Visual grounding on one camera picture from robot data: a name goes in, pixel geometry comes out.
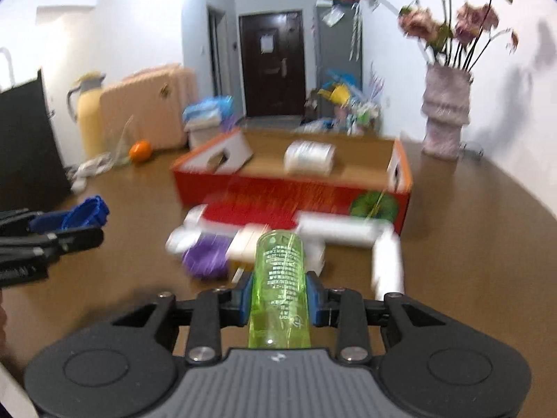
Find eyeglasses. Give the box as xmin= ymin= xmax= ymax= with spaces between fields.
xmin=459 ymin=141 xmax=486 ymax=162

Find grey refrigerator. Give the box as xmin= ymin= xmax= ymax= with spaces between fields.
xmin=314 ymin=2 xmax=364 ymax=109

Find beige square jar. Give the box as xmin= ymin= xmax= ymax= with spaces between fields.
xmin=226 ymin=223 xmax=271 ymax=266

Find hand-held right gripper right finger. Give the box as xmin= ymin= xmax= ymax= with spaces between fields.
xmin=306 ymin=271 xmax=447 ymax=365

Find clear glass cup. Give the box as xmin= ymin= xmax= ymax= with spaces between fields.
xmin=109 ymin=115 xmax=136 ymax=167

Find large white bottle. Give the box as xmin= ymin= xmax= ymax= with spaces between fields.
xmin=284 ymin=140 xmax=337 ymax=177

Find purple ribbed cap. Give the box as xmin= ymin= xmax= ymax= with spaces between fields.
xmin=182 ymin=235 xmax=231 ymax=280

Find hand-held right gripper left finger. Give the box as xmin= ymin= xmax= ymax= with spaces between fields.
xmin=111 ymin=272 xmax=255 ymax=365

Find plastic bags pile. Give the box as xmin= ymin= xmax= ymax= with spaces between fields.
xmin=296 ymin=117 xmax=344 ymax=133

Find black board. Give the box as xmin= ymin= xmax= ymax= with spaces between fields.
xmin=0 ymin=69 xmax=72 ymax=212

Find white plastic tube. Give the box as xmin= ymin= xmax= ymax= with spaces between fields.
xmin=371 ymin=229 xmax=406 ymax=302

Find pink ribbed suitcase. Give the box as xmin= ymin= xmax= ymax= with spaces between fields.
xmin=99 ymin=70 xmax=186 ymax=153

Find blue ribbed cap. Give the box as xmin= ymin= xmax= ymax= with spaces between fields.
xmin=61 ymin=195 xmax=110 ymax=231

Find green spray bottle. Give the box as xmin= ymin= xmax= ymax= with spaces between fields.
xmin=247 ymin=232 xmax=313 ymax=350

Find dark brown door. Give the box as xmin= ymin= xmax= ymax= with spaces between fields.
xmin=238 ymin=10 xmax=306 ymax=118

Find orange fruit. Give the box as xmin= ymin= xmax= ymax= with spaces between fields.
xmin=129 ymin=140 xmax=153 ymax=164

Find pink textured vase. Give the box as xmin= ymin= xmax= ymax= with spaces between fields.
xmin=421 ymin=63 xmax=473 ymax=160

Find blue tissue pack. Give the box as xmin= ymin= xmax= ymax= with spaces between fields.
xmin=183 ymin=96 xmax=236 ymax=125

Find blue plastic toy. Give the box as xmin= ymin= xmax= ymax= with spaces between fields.
xmin=326 ymin=69 xmax=362 ymax=96

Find striped hanging ribbon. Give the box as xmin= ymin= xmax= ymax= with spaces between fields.
xmin=350 ymin=2 xmax=363 ymax=59

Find white spray bottle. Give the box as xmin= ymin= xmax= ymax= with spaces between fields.
xmin=297 ymin=212 xmax=394 ymax=249

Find yellow watering can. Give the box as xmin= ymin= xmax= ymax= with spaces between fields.
xmin=317 ymin=85 xmax=351 ymax=105

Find dried pink flower bouquet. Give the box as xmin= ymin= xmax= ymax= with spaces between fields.
xmin=339 ymin=0 xmax=527 ymax=75

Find side door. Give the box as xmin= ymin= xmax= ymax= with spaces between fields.
xmin=208 ymin=5 xmax=229 ymax=96

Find cluttered shelf cart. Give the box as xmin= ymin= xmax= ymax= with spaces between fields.
xmin=344 ymin=96 xmax=383 ymax=136

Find yellow thermos jug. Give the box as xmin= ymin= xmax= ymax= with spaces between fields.
xmin=66 ymin=72 xmax=106 ymax=160

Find large pink suitcase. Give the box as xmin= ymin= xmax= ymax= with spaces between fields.
xmin=126 ymin=63 xmax=200 ymax=146

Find purple decorative grass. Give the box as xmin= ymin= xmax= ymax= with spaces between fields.
xmin=370 ymin=63 xmax=386 ymax=101

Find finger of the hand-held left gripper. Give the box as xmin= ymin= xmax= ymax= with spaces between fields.
xmin=0 ymin=226 xmax=105 ymax=263
xmin=0 ymin=208 xmax=67 ymax=236

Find orange cardboard box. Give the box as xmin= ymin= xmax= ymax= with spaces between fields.
xmin=171 ymin=130 xmax=413 ymax=237

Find white storage bin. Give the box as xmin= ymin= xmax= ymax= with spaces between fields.
xmin=185 ymin=119 xmax=227 ymax=149

